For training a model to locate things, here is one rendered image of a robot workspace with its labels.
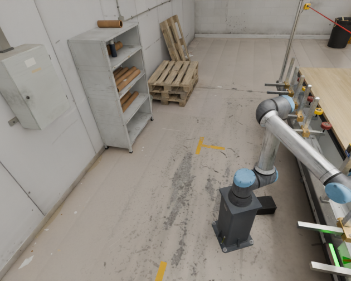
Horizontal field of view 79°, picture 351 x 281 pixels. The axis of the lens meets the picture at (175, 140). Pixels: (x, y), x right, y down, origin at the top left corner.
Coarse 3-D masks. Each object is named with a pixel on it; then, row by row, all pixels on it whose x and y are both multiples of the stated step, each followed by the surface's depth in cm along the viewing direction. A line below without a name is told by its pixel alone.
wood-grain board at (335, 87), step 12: (300, 72) 282; (312, 72) 279; (324, 72) 277; (336, 72) 275; (348, 72) 273; (312, 84) 253; (324, 84) 252; (336, 84) 250; (348, 84) 248; (324, 96) 230; (336, 96) 229; (348, 96) 227; (324, 108) 212; (336, 108) 211; (348, 108) 210; (336, 120) 196; (348, 120) 195; (336, 132) 183; (348, 132) 182; (348, 144) 170
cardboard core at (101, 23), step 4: (100, 20) 257; (104, 20) 256; (108, 20) 254; (112, 20) 253; (116, 20) 251; (120, 20) 251; (100, 24) 256; (104, 24) 255; (108, 24) 254; (112, 24) 252; (116, 24) 251; (120, 24) 256
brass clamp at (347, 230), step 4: (336, 220) 132; (340, 220) 129; (340, 224) 128; (344, 228) 125; (348, 228) 125; (344, 232) 124; (348, 232) 123; (344, 236) 123; (348, 236) 122; (348, 240) 123
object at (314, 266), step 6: (312, 264) 109; (318, 264) 109; (324, 264) 109; (318, 270) 109; (324, 270) 108; (330, 270) 107; (336, 270) 107; (342, 270) 106; (348, 270) 106; (348, 276) 106
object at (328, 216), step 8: (280, 88) 293; (288, 120) 241; (296, 128) 222; (304, 168) 185; (312, 176) 173; (312, 184) 167; (320, 184) 166; (312, 192) 166; (320, 192) 161; (320, 208) 151; (328, 208) 150; (320, 216) 150; (328, 216) 146; (320, 224) 149; (328, 224) 141; (336, 224) 141; (328, 240) 137; (336, 240) 133; (336, 248) 130; (344, 280) 117
